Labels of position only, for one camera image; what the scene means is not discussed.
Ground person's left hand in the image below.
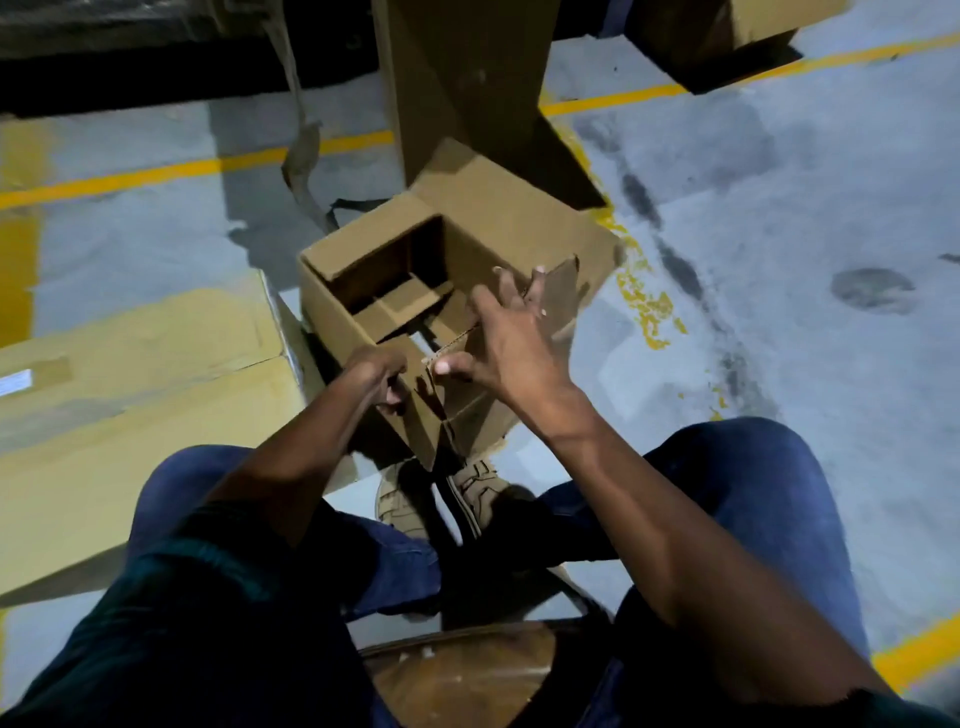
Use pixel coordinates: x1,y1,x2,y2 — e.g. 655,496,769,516
341,344,410,414

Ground person's right hand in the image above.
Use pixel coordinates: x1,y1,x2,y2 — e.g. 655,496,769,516
433,266,594,444

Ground small carton with blue tape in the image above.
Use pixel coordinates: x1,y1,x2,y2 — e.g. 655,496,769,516
298,137,625,474

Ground brown cardboard box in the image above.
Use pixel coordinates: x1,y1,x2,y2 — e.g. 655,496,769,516
626,0,853,95

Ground person's right forearm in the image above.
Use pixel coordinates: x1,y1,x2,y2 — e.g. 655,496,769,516
551,408,894,699

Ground person's left forearm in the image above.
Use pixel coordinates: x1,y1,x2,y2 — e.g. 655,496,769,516
206,374,391,549

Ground person's right woven shoe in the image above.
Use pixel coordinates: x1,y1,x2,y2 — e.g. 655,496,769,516
442,457,534,538

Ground person's woven shoe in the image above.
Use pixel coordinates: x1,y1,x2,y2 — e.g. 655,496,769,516
374,461,433,541
442,457,534,538

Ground person's left woven shoe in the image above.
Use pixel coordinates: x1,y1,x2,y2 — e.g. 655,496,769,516
374,461,433,541

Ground person's blue jeans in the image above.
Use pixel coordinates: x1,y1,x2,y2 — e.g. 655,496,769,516
127,416,871,728

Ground upright brown cardboard sheet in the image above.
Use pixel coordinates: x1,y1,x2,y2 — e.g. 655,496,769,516
371,0,607,211

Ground hanging brown tape strip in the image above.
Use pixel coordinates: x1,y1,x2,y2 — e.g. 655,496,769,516
262,0,339,234

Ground large yellowish taped carton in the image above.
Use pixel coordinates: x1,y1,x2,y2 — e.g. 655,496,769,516
0,269,358,609

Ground small bluish block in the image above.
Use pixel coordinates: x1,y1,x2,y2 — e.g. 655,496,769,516
596,0,635,39

